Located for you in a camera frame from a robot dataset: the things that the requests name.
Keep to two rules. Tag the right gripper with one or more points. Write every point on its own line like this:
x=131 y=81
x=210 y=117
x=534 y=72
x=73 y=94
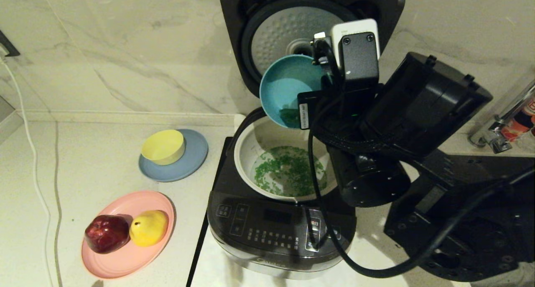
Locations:
x=426 y=103

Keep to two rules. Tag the teal plastic bowl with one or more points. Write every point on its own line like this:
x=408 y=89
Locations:
x=288 y=86

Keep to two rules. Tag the black rice cooker lid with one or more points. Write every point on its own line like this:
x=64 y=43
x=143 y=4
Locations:
x=234 y=28

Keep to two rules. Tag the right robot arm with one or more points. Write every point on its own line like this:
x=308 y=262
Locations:
x=459 y=216

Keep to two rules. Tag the black rice cooker body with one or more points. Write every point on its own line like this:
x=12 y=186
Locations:
x=259 y=220

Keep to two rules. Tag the yellow bowl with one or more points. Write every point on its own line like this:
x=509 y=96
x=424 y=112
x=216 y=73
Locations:
x=163 y=147

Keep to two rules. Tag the chrome faucet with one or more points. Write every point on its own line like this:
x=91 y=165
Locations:
x=497 y=138

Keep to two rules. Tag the red label bottle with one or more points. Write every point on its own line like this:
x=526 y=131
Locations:
x=520 y=126

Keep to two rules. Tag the blue plate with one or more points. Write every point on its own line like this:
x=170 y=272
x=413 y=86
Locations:
x=194 y=161

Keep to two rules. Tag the yellow pear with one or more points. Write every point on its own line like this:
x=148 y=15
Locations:
x=149 y=227

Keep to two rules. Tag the pink plate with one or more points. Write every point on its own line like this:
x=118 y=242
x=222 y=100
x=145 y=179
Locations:
x=125 y=262

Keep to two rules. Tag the red apple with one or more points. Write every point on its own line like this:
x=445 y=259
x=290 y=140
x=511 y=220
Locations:
x=106 y=234

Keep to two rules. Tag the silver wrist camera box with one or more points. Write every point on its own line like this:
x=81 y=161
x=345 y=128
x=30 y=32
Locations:
x=357 y=53

